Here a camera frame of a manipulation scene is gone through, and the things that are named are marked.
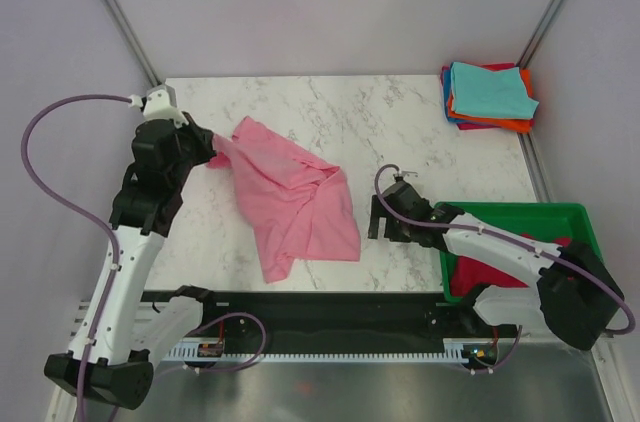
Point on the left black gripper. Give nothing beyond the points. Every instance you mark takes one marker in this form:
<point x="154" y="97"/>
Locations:
<point x="204" y="138"/>

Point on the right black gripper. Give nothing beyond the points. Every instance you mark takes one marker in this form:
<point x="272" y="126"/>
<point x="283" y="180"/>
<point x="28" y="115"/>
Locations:
<point x="377" y="211"/>

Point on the pink t shirt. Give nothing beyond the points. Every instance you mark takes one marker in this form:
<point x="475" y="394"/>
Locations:
<point x="298" y="205"/>

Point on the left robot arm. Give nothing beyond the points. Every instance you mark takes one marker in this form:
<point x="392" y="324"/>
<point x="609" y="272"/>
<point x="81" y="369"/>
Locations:
<point x="109" y="360"/>

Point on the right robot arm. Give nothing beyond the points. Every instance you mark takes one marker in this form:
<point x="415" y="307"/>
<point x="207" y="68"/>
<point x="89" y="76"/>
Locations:
<point x="565" y="290"/>

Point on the crimson t shirt in bin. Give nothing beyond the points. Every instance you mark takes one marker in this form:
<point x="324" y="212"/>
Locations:
<point x="480" y="272"/>

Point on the folded blue t shirt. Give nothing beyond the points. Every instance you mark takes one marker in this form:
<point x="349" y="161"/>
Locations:
<point x="445" y="85"/>

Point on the folded teal t shirt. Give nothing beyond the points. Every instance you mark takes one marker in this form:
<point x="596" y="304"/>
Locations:
<point x="484" y="93"/>

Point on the folded orange t shirt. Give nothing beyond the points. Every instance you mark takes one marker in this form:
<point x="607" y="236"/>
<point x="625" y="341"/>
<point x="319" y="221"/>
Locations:
<point x="524" y="126"/>

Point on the green plastic bin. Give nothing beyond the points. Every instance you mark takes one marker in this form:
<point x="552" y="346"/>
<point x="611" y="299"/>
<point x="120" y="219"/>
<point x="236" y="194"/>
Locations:
<point x="558" y="223"/>

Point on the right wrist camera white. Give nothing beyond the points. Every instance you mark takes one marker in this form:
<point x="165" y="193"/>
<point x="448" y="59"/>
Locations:
<point x="402" y="175"/>

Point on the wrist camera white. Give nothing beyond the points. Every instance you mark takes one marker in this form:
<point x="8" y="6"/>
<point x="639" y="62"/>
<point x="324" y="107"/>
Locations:
<point x="160" y="104"/>
<point x="402" y="175"/>

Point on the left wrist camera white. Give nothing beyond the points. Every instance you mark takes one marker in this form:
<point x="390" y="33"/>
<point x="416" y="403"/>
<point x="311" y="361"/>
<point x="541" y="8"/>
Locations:
<point x="160" y="104"/>

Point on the white slotted cable duct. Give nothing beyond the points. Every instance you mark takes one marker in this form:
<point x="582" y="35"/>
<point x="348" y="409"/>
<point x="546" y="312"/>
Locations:
<point x="195" y="352"/>

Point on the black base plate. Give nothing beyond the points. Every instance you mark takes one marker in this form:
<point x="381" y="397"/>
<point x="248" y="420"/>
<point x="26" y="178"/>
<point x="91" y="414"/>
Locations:
<point x="340" y="322"/>

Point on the left aluminium frame post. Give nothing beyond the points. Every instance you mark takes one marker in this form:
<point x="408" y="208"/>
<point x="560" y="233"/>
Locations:
<point x="131" y="40"/>

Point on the aluminium frame post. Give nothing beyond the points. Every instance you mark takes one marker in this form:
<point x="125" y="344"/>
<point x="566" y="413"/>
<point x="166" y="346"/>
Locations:
<point x="542" y="28"/>
<point x="131" y="40"/>

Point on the right aluminium frame post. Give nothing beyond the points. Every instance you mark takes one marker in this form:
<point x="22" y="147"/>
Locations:
<point x="542" y="28"/>

